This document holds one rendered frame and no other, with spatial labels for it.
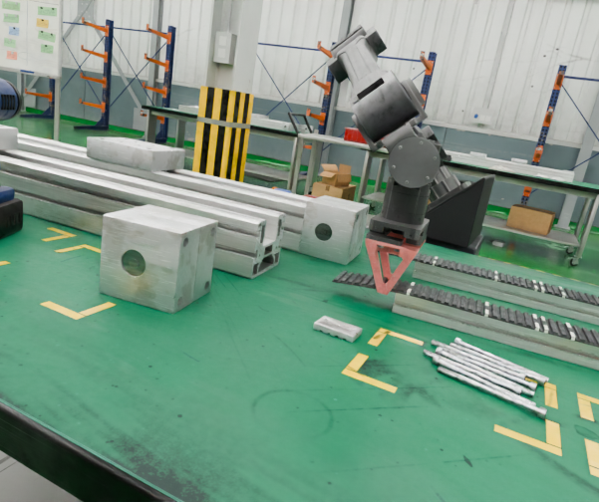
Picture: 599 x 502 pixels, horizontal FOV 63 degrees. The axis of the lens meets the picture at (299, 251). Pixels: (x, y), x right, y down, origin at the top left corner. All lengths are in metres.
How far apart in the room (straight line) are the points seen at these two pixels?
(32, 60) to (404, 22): 5.46
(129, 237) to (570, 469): 0.47
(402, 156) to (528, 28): 7.96
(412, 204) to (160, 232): 0.31
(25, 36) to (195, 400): 6.17
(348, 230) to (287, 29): 8.78
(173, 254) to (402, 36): 8.34
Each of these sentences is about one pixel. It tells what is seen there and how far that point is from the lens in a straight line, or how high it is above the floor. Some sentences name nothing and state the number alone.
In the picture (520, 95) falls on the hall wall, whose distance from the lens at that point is 8.35.
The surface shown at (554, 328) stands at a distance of 0.69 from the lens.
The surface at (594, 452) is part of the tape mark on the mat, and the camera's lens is 0.52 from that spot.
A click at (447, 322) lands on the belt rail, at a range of 0.68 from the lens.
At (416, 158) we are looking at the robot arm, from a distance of 0.57.
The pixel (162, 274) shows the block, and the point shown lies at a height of 0.82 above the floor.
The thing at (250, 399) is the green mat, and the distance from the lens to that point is 0.44.
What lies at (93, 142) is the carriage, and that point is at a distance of 1.08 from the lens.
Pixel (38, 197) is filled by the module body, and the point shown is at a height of 0.81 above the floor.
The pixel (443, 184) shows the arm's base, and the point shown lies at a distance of 1.28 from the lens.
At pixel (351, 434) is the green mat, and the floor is 0.78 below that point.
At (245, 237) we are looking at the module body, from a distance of 0.69.
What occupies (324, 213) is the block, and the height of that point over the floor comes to 0.86.
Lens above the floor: 1.02
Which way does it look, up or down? 16 degrees down
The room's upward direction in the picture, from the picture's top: 9 degrees clockwise
